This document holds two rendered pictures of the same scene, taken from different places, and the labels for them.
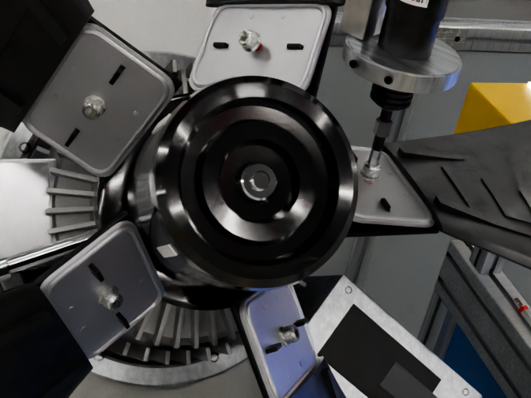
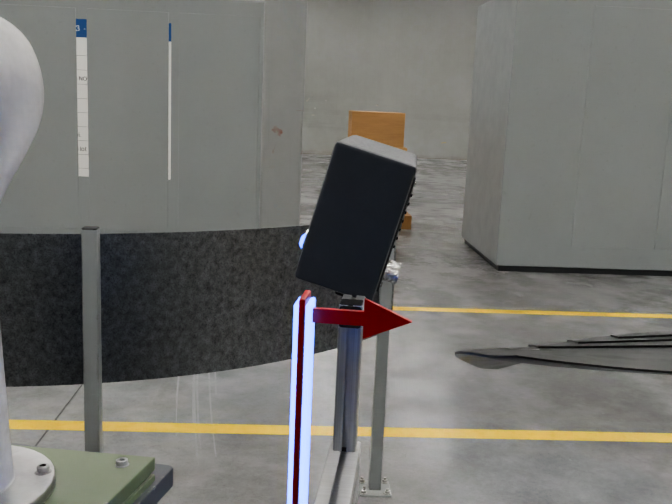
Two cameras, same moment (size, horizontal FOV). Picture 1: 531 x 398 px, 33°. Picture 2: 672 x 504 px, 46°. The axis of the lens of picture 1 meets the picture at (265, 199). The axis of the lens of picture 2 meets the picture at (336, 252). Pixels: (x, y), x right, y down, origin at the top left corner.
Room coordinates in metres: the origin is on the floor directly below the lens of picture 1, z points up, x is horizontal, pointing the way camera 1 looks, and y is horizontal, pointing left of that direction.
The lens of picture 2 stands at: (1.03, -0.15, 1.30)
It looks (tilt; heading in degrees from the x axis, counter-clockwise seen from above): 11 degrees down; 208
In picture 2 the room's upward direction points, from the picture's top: 2 degrees clockwise
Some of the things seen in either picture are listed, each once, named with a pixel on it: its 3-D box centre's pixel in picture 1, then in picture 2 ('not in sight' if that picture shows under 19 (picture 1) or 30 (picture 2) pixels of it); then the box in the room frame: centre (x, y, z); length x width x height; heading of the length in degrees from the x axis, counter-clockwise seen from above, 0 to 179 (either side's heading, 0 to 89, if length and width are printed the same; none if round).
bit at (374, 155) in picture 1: (379, 137); not in sight; (0.50, -0.06, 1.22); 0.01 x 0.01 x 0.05
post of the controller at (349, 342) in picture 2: not in sight; (348, 375); (0.16, -0.60, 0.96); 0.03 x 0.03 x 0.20; 23
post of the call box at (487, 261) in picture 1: (499, 226); not in sight; (0.92, -0.28, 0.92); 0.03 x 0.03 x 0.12; 23
